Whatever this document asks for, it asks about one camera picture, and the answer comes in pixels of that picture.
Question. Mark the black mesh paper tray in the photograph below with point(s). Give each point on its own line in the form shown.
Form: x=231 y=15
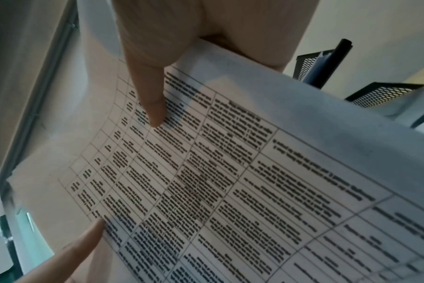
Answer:
x=372 y=92

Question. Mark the person's right hand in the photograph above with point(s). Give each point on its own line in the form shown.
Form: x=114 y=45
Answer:
x=215 y=24

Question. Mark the person's left hand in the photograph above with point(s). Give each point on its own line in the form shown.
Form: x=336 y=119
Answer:
x=72 y=251

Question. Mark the window with black frame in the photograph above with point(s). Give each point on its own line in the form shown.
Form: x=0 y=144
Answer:
x=23 y=237

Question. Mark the grey roller blind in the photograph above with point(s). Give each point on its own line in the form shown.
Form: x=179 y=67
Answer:
x=19 y=69

